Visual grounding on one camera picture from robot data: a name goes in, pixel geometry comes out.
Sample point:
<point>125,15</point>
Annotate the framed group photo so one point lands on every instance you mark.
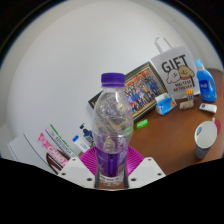
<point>143,90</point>

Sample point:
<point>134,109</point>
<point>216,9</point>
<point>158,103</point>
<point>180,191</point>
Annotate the white remote control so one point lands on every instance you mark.
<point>208,107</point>

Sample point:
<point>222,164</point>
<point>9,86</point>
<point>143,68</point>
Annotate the small wrapped snack packet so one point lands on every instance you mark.
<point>186,105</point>

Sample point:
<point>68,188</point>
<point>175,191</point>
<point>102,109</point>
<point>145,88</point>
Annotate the flat round red coaster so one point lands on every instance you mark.
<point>217,125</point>

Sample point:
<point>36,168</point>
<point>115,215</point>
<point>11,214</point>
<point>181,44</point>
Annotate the clear bottle with purple cap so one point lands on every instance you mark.
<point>112,140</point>

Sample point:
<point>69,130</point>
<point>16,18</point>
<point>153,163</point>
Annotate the white flat board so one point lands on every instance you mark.
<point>25,150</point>

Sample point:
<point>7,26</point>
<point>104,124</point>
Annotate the white and blue mug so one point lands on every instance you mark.
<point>205,136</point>

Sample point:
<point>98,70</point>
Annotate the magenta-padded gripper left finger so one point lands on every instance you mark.
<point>75,170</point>

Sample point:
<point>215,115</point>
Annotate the small green box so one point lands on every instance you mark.
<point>142,124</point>

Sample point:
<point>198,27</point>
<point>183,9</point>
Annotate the brown wooden chair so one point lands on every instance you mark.
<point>55,165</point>

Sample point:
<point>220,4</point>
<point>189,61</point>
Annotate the green and white printed tube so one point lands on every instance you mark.
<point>63,141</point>

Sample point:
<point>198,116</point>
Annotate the dark blue pump bottle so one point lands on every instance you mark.
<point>88,136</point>

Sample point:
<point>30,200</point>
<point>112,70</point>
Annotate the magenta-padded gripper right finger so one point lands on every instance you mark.
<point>148,170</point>

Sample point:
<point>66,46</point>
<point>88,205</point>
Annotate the blue tissue pack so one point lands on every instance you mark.
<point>165,105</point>

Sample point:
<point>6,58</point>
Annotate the blue detergent bottle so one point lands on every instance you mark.
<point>206,86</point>

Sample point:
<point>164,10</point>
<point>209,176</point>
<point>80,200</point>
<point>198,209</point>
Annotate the white bottle with blue cap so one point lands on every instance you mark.
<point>81,144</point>

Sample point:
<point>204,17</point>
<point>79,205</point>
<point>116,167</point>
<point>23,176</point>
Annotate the pink printed tube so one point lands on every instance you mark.
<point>53,151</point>

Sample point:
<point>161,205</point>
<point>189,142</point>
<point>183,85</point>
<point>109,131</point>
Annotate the white printed paper bag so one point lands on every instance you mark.
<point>175,73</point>

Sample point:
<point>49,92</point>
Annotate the small orange pack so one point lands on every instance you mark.
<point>190,95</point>

